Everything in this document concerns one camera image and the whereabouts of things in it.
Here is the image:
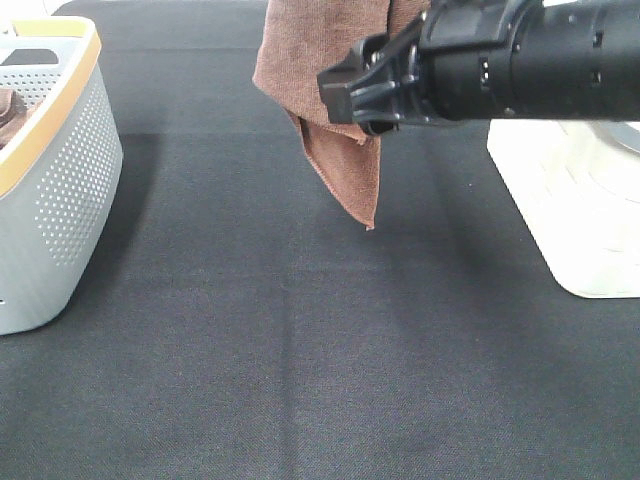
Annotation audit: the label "black fabric table mat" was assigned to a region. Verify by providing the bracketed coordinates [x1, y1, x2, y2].
[1, 1, 639, 479]

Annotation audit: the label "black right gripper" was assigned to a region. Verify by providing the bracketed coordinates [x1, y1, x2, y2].
[317, 1, 530, 137]

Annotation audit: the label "grey perforated laundry basket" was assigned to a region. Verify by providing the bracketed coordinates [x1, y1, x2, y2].
[1, 16, 123, 335]

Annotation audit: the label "brown towel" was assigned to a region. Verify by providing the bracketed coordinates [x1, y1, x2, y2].
[253, 0, 430, 229]

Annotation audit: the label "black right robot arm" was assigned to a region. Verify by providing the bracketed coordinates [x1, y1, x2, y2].
[317, 1, 639, 136]

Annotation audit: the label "brown towels in basket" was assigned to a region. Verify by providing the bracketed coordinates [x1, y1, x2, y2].
[0, 88, 41, 149]

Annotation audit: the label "white plastic storage bin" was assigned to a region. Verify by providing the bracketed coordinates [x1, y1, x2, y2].
[487, 120, 639, 298]

